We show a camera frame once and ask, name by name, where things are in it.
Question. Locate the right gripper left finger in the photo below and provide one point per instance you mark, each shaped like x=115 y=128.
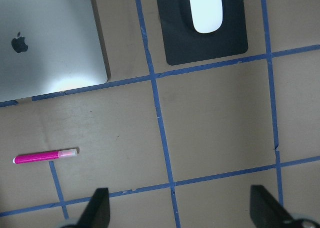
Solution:
x=97 y=212

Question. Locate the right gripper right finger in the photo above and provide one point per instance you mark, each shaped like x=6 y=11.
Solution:
x=266 y=211

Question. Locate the pink marker pen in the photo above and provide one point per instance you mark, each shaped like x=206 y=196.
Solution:
x=44 y=156

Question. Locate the white computer mouse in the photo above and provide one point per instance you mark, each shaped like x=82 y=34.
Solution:
x=207 y=15

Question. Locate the silver laptop notebook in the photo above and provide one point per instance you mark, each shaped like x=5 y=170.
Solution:
x=49 y=46

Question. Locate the black mousepad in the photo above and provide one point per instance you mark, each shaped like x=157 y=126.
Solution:
x=183 y=44

